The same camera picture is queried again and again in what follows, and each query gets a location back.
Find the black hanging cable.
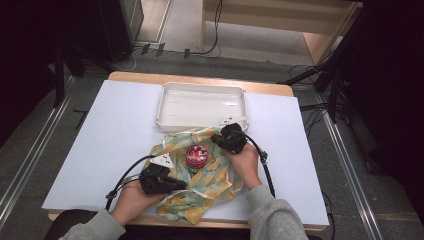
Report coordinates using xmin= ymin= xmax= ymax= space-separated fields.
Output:
xmin=191 ymin=0 xmax=224 ymax=56

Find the person's dark-clothed lap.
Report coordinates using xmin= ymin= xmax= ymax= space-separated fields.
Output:
xmin=43 ymin=209 xmax=251 ymax=240

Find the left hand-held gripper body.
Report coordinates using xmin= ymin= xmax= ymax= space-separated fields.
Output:
xmin=138 ymin=154 xmax=175 ymax=195

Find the hand-held gripper black cable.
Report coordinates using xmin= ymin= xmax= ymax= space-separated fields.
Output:
xmin=104 ymin=154 xmax=158 ymax=211
xmin=238 ymin=129 xmax=277 ymax=198

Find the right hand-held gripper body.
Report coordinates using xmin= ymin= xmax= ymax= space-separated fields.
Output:
xmin=218 ymin=116 xmax=249 ymax=155

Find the dark cabinet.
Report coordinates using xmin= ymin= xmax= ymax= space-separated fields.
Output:
xmin=96 ymin=0 xmax=145 ymax=63

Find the white plastic tray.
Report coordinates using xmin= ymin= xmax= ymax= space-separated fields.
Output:
xmin=155 ymin=82 xmax=250 ymax=134

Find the metal floor rail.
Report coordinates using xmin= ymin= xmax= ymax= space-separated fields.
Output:
xmin=0 ymin=76 xmax=76 ymax=221
xmin=314 ymin=93 xmax=384 ymax=240

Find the person's left hand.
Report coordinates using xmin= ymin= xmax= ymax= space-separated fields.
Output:
xmin=110 ymin=181 xmax=168 ymax=228

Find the light wooden desk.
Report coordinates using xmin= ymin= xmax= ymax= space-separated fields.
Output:
xmin=199 ymin=0 xmax=363 ymax=66

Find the person's right hand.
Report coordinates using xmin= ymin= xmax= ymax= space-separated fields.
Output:
xmin=221 ymin=142 xmax=263 ymax=191

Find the black tripod stand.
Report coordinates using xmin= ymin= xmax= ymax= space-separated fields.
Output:
xmin=279 ymin=0 xmax=368 ymax=124

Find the white table cover sheet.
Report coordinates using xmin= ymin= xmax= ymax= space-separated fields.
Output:
xmin=42 ymin=79 xmax=330 ymax=228

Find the bundle of black floor cables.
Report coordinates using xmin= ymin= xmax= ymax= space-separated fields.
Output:
xmin=288 ymin=64 xmax=344 ymax=134

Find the right hand-held gripper black cable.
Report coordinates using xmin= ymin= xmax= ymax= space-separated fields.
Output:
xmin=238 ymin=129 xmax=277 ymax=198

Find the left hand-held gripper black cable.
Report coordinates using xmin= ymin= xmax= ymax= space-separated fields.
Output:
xmin=104 ymin=154 xmax=158 ymax=211

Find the red lidded jar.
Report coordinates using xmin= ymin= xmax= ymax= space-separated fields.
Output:
xmin=185 ymin=144 xmax=210 ymax=174

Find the white floor cable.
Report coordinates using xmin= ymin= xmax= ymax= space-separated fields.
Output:
xmin=111 ymin=46 xmax=144 ymax=73

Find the black metal stand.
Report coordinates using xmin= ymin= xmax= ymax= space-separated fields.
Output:
xmin=53 ymin=39 xmax=88 ymax=108

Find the orange-print green cloth bag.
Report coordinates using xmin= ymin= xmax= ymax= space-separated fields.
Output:
xmin=143 ymin=126 xmax=248 ymax=225

